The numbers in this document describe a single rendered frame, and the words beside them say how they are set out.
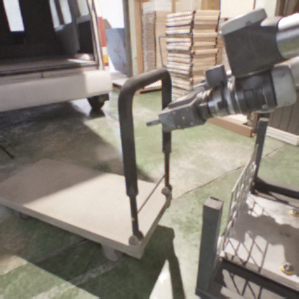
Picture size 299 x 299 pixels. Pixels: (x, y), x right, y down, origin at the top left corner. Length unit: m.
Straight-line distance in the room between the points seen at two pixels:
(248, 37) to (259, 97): 0.11
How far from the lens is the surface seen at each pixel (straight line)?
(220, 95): 0.50
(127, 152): 0.65
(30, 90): 2.50
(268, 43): 0.45
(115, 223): 0.96
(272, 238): 0.79
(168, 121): 0.50
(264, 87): 0.48
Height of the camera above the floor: 0.86
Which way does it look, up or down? 26 degrees down
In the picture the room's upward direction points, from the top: 2 degrees counter-clockwise
